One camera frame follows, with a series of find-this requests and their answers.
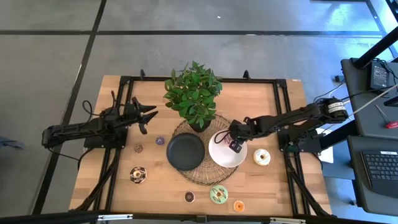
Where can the round woven straw mat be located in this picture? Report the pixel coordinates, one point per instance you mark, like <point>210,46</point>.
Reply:
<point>208,175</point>

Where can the silver metal bracket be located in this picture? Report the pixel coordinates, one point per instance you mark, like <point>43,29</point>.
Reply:
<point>115,216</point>
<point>287,220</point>

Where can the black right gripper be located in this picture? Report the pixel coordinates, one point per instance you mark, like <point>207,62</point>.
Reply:
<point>237,129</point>

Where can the dark grey side desk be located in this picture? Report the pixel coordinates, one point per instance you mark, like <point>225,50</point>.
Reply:
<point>357,102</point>

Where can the small dark chocolate donut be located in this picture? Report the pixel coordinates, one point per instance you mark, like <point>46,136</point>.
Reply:
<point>186,197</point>

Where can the large white glazed donut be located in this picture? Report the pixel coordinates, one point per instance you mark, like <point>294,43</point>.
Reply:
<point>257,157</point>

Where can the small brown sprinkled donut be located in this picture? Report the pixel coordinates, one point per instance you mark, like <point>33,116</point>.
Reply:
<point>136,148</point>

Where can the small blue sprinkled donut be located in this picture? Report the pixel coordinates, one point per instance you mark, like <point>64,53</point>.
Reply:
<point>157,141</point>

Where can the black aluminium table frame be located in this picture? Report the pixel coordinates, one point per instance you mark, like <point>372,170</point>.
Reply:
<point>248,80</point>

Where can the black aluminium crossbar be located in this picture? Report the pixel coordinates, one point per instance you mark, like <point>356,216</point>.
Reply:
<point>46,217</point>

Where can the black power adapter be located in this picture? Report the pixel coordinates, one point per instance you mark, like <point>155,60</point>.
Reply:
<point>379,76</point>

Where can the green plant in black pot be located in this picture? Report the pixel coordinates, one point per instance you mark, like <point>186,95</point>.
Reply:
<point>192,93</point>

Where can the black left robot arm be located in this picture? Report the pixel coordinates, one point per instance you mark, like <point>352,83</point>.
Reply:
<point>77,127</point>

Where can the black round plate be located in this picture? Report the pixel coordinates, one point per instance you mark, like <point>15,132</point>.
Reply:
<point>185,151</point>

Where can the large green glazed donut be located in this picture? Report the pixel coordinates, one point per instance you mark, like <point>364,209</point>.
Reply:
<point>213,194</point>

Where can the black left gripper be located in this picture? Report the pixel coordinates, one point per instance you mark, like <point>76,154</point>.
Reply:
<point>132,113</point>

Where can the white round plate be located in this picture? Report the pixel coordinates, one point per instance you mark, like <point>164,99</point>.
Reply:
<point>225,154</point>

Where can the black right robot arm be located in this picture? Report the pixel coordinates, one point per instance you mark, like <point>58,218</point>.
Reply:
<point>280,119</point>

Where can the black diagonal pole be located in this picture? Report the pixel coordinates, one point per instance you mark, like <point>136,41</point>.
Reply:
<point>376,48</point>

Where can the black keyboard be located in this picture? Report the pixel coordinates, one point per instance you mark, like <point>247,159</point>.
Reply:
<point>382,168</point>

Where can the small orange glazed donut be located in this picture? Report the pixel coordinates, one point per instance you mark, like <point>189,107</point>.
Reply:
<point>235,206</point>

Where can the large chocolate drizzled donut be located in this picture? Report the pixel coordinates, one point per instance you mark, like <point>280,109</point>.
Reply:
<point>133,175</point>

